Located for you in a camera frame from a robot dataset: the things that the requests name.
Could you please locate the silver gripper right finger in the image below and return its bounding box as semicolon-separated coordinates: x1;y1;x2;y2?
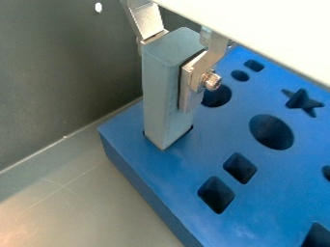
179;26;230;113

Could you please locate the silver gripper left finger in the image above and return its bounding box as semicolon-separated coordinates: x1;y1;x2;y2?
121;0;167;44

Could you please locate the grey rectangular block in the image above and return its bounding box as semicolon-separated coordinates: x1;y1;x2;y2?
142;27;202;151

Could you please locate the blue foam shape board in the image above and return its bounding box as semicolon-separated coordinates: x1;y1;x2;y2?
98;47;330;247

